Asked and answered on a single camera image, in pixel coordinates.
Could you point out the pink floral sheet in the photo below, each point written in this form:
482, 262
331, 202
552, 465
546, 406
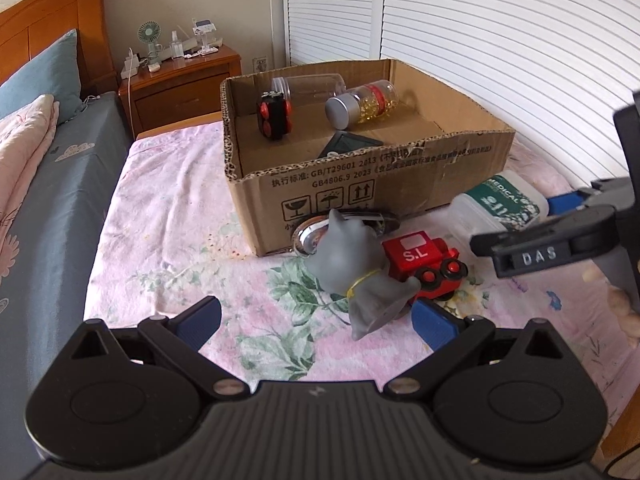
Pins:
175, 210

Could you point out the phone on clear stand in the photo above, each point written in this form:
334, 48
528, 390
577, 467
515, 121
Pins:
202, 35

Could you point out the clear spray bottle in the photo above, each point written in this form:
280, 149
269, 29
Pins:
176, 46

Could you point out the person's right hand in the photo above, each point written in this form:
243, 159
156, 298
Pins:
622, 305

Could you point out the wall outlet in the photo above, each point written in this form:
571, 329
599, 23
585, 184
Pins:
260, 64

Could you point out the small green desk fan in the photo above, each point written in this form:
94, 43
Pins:
148, 35

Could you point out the black red toy car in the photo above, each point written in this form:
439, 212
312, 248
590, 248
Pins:
275, 115

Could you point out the red toy train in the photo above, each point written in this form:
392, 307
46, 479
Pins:
415, 255

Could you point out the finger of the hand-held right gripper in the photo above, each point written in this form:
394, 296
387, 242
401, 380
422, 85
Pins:
545, 240
565, 203

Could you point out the white power strip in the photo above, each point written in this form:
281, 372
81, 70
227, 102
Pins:
130, 64

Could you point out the brown cardboard box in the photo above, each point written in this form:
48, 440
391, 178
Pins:
400, 180

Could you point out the blue pillow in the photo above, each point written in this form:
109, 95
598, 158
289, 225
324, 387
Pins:
45, 75

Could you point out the wooden bed headboard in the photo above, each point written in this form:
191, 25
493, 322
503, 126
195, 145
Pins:
50, 10

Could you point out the wooden nightstand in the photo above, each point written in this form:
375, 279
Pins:
180, 102

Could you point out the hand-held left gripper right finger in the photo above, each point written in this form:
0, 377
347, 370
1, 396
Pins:
432, 325

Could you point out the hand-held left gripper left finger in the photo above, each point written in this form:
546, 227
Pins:
200, 320

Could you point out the clear plastic jar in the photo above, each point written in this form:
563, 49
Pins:
315, 87

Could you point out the black case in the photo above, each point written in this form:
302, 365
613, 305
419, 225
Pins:
350, 144

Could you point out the grey cat toy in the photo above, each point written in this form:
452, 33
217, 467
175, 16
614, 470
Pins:
350, 265

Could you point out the white bottle with green label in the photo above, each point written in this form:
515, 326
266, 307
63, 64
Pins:
500, 205

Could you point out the blue bed sheet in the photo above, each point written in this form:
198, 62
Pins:
65, 210

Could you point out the capsule bottle with silver cap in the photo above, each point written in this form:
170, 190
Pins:
370, 102

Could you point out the pink quilt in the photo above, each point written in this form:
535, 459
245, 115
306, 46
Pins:
20, 160

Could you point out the white louvered closet door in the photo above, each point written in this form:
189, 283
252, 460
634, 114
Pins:
500, 50
335, 10

